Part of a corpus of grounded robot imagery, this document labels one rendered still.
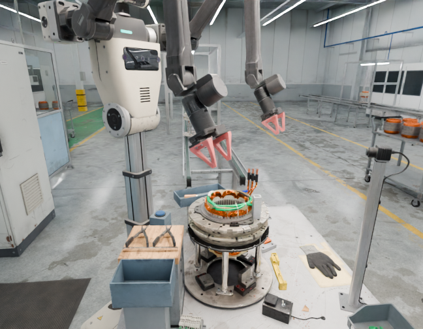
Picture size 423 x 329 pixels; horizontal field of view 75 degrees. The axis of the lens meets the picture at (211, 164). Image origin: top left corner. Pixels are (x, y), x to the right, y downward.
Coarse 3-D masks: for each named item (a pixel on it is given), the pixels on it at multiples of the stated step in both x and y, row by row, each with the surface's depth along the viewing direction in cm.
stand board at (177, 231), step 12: (156, 228) 102; (180, 228) 102; (144, 240) 95; (168, 240) 95; (180, 240) 95; (132, 252) 89; (144, 252) 89; (156, 252) 89; (168, 252) 89; (180, 252) 92
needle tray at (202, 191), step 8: (216, 184) 145; (176, 192) 136; (184, 192) 138; (192, 192) 140; (200, 192) 142; (208, 192) 144; (176, 200) 133; (184, 200) 128; (192, 200) 129; (192, 240) 143
